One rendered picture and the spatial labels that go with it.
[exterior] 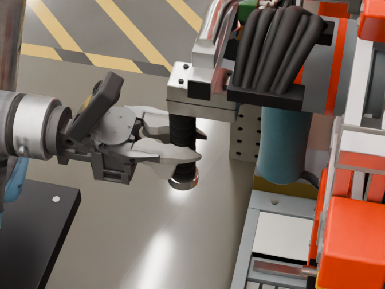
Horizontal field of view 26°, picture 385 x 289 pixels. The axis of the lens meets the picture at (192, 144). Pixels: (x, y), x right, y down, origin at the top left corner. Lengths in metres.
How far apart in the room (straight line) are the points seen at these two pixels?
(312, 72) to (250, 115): 0.96
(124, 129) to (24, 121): 0.14
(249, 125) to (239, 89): 1.15
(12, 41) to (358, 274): 0.77
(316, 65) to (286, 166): 0.39
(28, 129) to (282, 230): 0.97
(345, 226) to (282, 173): 0.55
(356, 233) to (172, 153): 0.28
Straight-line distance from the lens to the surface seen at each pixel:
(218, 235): 2.07
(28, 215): 1.76
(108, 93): 1.08
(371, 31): 0.92
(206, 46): 1.01
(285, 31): 0.98
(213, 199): 2.14
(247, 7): 1.64
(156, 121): 1.15
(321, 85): 1.17
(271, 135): 1.46
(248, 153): 2.21
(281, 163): 1.50
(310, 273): 1.39
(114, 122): 1.15
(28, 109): 1.16
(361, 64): 0.96
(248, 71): 0.99
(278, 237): 1.98
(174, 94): 1.04
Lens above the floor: 1.65
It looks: 47 degrees down
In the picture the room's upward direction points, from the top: straight up
